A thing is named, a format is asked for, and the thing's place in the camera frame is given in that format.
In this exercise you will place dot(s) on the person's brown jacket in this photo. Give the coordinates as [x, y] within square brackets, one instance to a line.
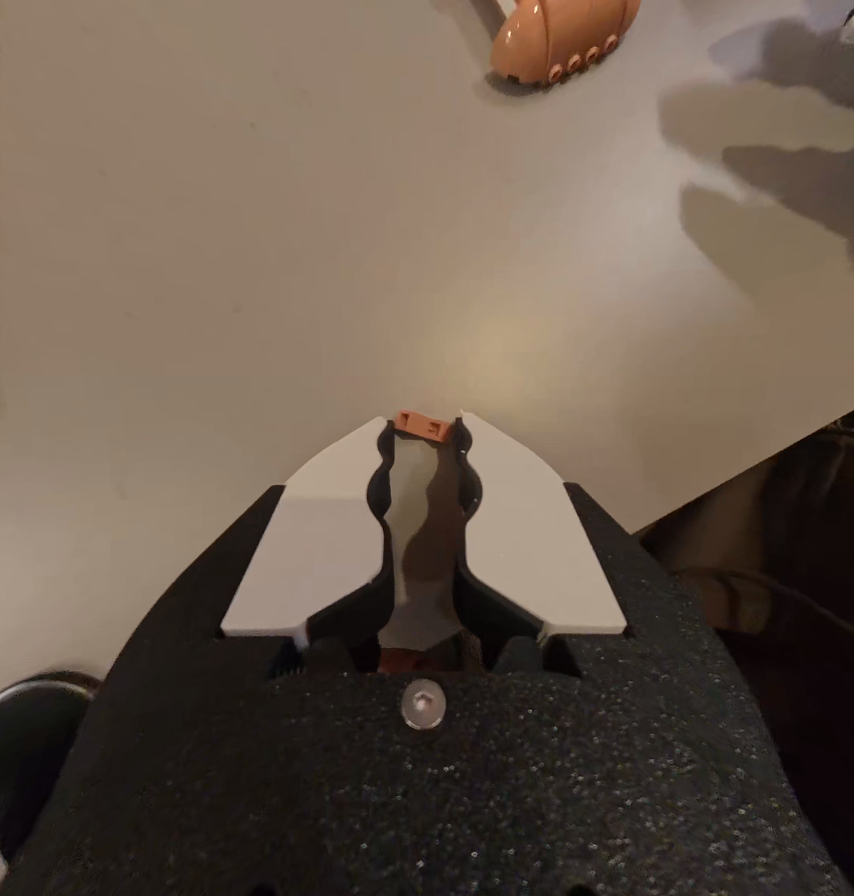
[805, 665]

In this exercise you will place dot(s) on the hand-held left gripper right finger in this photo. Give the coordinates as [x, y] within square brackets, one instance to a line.
[539, 546]

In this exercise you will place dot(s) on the dark round disc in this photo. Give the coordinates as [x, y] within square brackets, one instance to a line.
[28, 756]

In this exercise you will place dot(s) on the brown lego assembly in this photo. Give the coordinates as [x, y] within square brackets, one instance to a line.
[563, 38]

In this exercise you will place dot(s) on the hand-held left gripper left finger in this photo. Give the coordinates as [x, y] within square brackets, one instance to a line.
[315, 539]

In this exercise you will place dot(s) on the small brown lego plate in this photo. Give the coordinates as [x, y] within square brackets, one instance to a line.
[422, 425]

